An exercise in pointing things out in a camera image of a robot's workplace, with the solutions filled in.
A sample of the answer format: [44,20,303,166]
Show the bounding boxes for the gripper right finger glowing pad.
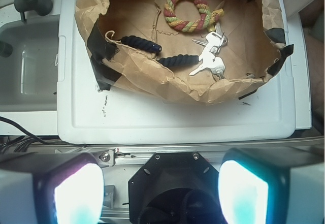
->
[218,147,324,223]

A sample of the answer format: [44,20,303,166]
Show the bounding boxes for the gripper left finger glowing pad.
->
[1,152,104,223]

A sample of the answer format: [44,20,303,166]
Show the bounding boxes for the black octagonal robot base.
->
[128,152,223,223]

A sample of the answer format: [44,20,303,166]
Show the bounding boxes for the white plastic lid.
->
[57,0,312,145]

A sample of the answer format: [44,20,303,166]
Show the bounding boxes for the clear plastic bin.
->
[1,15,59,112]

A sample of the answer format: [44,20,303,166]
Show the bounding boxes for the brown paper bag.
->
[75,0,294,105]

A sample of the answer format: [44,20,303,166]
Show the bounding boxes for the black cables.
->
[0,116,88,156]

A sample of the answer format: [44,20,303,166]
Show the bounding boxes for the metal corner bracket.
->
[92,149,115,168]

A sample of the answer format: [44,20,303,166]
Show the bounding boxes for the dark blue rope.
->
[119,35,200,69]

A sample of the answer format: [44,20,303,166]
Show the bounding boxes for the multicolour rope ring toy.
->
[163,0,224,33]

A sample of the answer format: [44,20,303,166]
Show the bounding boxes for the grey clamp mount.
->
[14,0,53,23]

